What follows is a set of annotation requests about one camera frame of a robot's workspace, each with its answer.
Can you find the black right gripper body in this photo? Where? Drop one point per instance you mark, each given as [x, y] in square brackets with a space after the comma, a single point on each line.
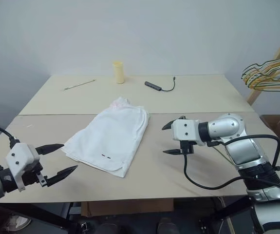
[187, 147]

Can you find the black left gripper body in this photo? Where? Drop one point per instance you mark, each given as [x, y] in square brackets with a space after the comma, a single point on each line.
[31, 174]

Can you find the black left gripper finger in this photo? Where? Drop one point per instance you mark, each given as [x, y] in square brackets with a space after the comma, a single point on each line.
[49, 148]
[61, 175]

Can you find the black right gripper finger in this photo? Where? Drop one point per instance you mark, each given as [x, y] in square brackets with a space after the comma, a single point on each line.
[167, 126]
[172, 151]

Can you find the white shorts garment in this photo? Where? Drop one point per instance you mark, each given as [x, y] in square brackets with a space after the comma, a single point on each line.
[110, 136]

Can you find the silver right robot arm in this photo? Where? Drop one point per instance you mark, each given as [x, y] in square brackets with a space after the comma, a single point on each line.
[244, 148]

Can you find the cream plastic cylinder cup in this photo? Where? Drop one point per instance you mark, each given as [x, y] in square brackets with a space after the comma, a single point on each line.
[118, 73]

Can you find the dark rounded shape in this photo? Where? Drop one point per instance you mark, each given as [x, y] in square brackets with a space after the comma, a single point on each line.
[165, 226]

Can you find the wooden clothes rack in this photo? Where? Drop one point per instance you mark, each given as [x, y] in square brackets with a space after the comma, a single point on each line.
[253, 96]

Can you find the open brown cardboard box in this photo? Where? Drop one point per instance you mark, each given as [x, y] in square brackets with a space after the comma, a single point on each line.
[279, 124]

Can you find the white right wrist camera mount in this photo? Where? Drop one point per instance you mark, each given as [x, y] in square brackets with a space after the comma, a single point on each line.
[186, 132]

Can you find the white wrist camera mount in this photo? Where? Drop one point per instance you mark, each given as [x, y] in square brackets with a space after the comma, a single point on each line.
[186, 132]
[20, 153]

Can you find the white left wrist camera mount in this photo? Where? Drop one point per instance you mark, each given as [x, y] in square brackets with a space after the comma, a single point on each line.
[20, 153]

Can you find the black table frame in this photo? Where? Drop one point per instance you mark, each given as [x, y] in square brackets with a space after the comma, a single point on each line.
[44, 219]

